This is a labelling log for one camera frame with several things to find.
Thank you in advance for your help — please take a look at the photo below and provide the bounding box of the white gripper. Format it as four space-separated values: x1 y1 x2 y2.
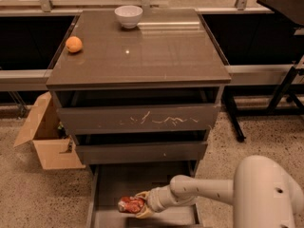
135 185 197 219

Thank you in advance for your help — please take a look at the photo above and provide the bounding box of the red coke can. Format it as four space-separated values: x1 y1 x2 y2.
118 197 145 214

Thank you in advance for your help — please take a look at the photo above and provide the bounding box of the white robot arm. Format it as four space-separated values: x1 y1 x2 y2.
136 156 304 228

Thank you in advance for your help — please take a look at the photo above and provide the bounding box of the grey open bottom drawer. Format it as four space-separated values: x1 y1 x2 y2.
86 161 203 228

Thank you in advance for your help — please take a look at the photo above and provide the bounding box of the grey middle drawer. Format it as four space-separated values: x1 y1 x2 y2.
76 130 207 164

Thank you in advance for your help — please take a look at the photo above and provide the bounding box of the grey top drawer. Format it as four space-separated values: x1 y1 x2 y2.
56 86 221 136

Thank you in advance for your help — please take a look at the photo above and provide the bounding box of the grey drawer cabinet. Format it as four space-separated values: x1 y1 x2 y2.
46 9 232 169

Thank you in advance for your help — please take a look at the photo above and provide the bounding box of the brown cardboard box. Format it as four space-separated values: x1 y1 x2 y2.
14 92 85 170

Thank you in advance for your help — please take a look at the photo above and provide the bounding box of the black metal table leg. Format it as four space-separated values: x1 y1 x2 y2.
222 86 246 143

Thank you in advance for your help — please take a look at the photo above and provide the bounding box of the orange fruit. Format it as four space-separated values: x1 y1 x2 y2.
66 36 83 53

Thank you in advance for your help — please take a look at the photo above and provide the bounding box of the white ceramic bowl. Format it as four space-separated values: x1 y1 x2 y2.
114 6 143 29

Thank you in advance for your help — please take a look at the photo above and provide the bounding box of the black side table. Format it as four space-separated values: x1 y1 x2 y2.
256 0 304 27

